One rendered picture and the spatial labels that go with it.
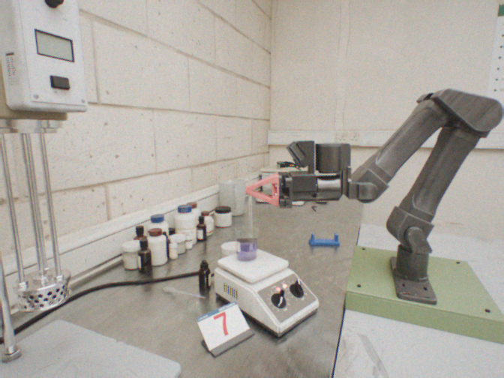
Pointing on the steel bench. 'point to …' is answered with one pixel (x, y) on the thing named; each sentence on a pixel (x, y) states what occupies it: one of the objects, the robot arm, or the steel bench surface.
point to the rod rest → (324, 241)
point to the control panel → (293, 305)
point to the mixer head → (40, 65)
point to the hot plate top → (259, 268)
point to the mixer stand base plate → (83, 356)
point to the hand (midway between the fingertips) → (249, 190)
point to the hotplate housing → (231, 282)
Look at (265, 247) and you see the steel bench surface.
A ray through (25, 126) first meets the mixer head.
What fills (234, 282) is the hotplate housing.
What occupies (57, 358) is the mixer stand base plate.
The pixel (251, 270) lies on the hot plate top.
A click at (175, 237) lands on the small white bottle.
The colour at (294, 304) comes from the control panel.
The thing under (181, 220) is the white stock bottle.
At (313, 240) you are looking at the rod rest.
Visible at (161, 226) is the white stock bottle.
